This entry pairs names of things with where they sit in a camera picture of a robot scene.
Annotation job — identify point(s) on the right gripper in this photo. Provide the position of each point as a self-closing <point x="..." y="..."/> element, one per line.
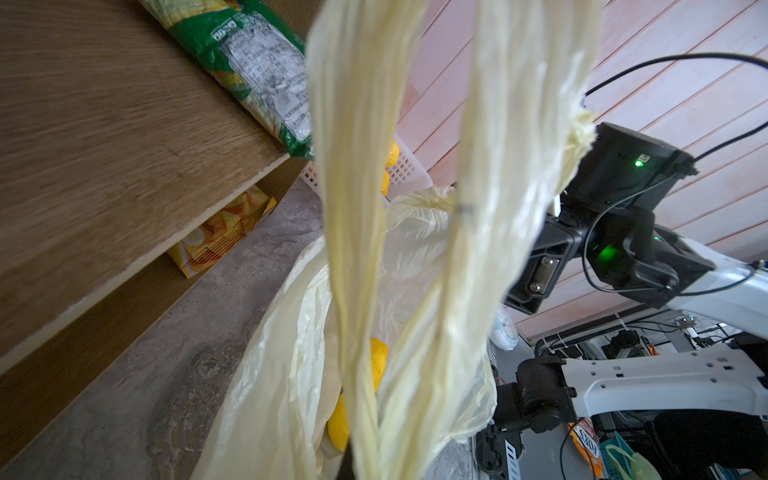
<point x="607" y="223"/>

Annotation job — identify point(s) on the yellow plastic grocery bag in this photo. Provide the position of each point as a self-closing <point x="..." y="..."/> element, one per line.
<point x="390" y="309"/>

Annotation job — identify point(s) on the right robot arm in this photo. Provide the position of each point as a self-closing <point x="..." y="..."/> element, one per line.
<point x="695" y="340"/>

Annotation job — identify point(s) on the white round clock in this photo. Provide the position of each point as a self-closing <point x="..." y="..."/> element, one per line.
<point x="504" y="334"/>

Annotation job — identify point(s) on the white fruit basket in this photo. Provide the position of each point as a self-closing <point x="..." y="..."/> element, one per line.
<point x="406" y="176"/>

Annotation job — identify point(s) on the yellow lemon toy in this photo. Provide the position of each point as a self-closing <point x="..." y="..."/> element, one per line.
<point x="393" y="155"/>

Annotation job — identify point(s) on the green snack bag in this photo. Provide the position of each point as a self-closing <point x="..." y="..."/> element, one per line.
<point x="253" y="54"/>

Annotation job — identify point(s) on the yellow snack bag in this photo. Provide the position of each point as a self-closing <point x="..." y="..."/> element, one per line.
<point x="209" y="242"/>

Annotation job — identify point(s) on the wooden shelf unit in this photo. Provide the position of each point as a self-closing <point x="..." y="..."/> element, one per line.
<point x="114" y="146"/>

